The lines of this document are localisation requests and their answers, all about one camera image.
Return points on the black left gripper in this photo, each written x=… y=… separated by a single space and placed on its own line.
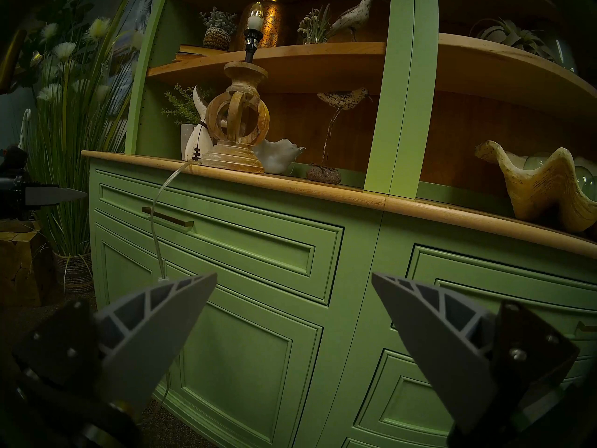
x=13 y=195

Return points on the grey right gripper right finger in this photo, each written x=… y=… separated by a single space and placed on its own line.
x=433 y=339

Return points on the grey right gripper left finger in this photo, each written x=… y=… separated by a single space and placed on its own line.
x=154 y=330

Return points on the tall grass plant in basket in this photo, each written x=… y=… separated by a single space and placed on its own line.
x=70 y=125

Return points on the wooden log block stool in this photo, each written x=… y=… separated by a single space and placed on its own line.
x=23 y=265

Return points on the green wooden shelf cabinet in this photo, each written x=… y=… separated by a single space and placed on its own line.
x=280 y=358

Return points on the gold cylinder lamp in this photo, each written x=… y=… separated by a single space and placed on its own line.
x=11 y=59

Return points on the fern in grey pot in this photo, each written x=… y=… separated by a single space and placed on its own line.
x=185 y=134

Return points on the white whale tail figurine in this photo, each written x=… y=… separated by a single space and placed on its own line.
x=198 y=143

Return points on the giant clam shell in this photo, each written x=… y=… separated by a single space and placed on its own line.
x=541 y=190

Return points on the carved wooden table lamp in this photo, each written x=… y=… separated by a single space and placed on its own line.
x=235 y=125

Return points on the brown shorebird figurine on stone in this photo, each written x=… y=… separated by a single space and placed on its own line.
x=324 y=174

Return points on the clear green glass ball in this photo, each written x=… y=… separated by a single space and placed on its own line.
x=536 y=161

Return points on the thick old hardcover book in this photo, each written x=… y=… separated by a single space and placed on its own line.
x=200 y=49

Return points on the blue white feather painting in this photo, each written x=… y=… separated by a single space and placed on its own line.
x=140 y=3

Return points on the pale shell shaped dish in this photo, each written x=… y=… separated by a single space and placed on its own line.
x=277 y=157

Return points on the frosted teal glass ball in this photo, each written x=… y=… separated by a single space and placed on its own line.
x=586 y=181

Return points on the succulent in woven pot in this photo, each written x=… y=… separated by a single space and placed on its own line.
x=216 y=38

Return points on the candle shaped light bulb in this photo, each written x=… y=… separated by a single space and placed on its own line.
x=254 y=17

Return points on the copper metal vase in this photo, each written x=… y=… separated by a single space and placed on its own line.
x=275 y=27

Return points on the pale air plant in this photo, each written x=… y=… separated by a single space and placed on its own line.
x=513 y=36

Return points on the flowers in glass vase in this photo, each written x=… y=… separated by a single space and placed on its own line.
x=317 y=29

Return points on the green glass vase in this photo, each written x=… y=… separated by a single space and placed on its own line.
x=566 y=55

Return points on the white shorebird figurine on stone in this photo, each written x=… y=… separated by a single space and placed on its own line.
x=352 y=15

